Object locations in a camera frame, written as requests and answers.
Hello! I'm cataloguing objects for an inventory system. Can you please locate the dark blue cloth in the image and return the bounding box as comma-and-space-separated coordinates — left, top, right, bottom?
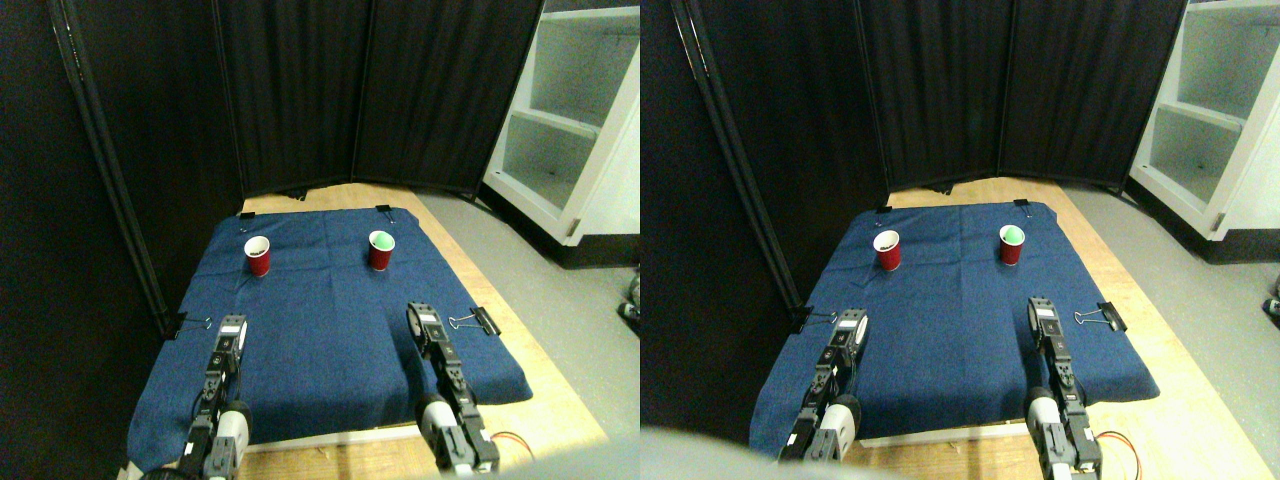
748, 200, 1163, 459
126, 204, 534, 474

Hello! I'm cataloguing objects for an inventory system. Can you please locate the white shelf unit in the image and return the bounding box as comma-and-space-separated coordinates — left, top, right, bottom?
1128, 0, 1280, 241
482, 6, 640, 248

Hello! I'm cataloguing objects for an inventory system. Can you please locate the black curtain stand pole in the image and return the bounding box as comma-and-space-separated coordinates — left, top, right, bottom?
672, 0, 811, 336
45, 0, 186, 339

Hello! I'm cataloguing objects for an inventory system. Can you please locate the orange wire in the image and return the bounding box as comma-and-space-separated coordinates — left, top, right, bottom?
1095, 430, 1144, 480
488, 431, 537, 464

